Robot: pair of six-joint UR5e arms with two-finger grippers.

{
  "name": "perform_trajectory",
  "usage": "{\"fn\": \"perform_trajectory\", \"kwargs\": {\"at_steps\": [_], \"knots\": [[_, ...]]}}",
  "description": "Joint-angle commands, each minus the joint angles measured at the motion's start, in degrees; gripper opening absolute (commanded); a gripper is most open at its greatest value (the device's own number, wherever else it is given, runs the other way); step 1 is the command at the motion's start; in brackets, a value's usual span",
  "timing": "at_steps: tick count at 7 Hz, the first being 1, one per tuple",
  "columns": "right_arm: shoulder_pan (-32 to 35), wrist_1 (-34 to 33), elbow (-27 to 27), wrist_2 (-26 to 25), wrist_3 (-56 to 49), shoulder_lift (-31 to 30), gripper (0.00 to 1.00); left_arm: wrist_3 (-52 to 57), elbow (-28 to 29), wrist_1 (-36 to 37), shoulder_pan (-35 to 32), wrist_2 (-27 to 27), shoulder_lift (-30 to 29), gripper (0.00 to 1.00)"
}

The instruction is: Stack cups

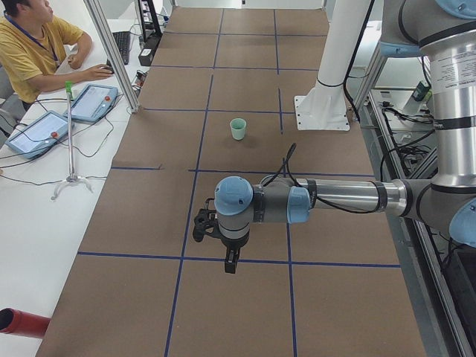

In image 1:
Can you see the white pedestal column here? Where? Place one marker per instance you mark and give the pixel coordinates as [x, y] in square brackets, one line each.
[324, 107]

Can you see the person in yellow shirt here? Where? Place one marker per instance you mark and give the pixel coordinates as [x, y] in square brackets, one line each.
[40, 52]

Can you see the blue teach pendant far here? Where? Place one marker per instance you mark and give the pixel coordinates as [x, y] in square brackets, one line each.
[93, 102]

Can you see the metal stand green clip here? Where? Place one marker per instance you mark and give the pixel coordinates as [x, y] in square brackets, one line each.
[72, 179]

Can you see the black keyboard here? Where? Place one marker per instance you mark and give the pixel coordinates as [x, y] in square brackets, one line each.
[122, 40]

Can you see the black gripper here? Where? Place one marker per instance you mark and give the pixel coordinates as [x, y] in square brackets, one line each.
[233, 246]

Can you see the blue teach pendant near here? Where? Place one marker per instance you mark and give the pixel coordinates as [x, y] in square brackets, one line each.
[39, 136]

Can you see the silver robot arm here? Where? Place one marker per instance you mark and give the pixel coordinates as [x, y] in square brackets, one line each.
[444, 31]

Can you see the aluminium frame post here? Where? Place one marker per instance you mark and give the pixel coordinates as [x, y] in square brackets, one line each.
[100, 22]

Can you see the blue teach pendant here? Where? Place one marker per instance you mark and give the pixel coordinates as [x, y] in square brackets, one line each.
[93, 102]
[39, 136]

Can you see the green cup on table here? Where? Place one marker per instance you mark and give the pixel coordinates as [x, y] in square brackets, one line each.
[238, 128]

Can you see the red cylinder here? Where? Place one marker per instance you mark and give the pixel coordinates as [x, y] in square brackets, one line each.
[25, 324]

